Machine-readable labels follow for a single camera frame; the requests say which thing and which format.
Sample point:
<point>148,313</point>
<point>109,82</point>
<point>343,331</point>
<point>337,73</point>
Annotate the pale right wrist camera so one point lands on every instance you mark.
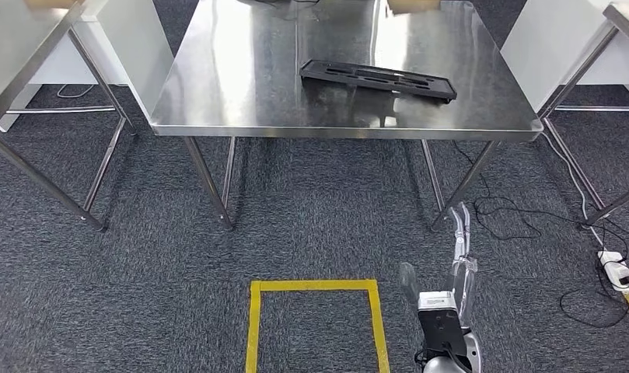
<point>437,300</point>

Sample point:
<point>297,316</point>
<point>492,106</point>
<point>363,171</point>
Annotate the black plastic panel part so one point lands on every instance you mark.
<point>314,69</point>

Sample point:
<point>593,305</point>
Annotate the white partition panel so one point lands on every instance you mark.
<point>139,51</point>
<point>540,51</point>

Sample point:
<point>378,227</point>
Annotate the black right camera bracket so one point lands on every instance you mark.
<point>440,332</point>

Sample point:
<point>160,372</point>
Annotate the white power strip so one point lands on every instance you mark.
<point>615,270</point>

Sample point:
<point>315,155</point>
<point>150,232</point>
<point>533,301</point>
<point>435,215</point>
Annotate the stainless steel workbench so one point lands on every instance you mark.
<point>242,77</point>

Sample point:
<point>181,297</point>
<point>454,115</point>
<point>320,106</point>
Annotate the stainless steel side table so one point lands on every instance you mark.
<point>628,20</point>
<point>20,41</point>

